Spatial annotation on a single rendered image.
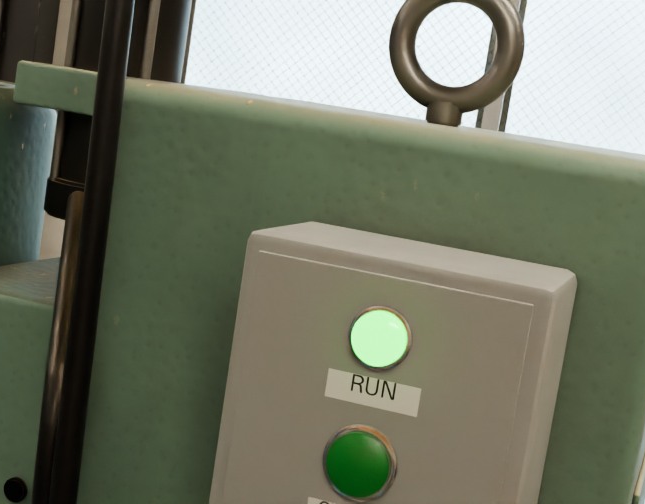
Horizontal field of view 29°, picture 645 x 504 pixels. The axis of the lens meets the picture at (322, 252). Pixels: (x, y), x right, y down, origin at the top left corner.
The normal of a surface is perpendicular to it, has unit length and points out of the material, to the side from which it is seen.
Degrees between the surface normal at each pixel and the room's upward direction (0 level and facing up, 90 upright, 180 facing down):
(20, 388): 90
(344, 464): 90
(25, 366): 90
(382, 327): 86
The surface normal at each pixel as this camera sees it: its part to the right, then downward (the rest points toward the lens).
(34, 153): 0.96, 0.18
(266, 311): -0.31, 0.07
